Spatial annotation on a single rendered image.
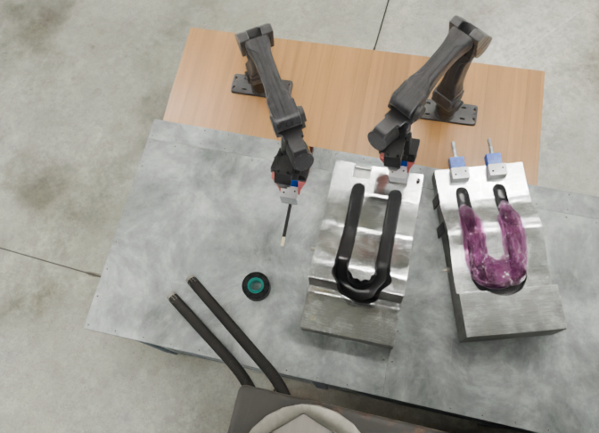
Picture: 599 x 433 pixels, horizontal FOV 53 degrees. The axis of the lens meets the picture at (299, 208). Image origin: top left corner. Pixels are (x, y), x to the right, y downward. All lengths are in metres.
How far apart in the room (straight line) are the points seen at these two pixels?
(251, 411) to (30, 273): 2.47
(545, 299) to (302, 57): 1.08
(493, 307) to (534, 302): 0.11
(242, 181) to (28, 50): 1.86
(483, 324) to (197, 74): 1.21
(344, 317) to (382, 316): 0.10
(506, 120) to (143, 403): 1.76
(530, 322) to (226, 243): 0.88
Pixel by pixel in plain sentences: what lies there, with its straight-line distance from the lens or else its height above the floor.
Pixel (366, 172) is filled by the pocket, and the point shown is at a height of 0.86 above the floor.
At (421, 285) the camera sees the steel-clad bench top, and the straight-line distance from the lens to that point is 1.77.
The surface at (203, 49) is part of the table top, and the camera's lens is 2.15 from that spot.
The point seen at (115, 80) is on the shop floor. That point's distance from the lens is 3.18.
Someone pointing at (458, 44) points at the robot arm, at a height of 1.25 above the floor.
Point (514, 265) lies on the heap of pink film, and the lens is 1.73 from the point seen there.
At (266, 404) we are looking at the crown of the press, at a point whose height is 2.00.
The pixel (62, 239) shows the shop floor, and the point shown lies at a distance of 2.92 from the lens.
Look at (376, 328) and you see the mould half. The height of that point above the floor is 0.86.
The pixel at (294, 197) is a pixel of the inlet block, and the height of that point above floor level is 0.96.
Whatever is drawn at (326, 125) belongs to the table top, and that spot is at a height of 0.80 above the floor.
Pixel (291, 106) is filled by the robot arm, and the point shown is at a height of 1.20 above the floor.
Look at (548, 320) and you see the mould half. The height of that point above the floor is 0.91.
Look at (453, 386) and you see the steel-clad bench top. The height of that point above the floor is 0.80.
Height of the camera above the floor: 2.52
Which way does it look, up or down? 70 degrees down
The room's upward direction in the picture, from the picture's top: 11 degrees counter-clockwise
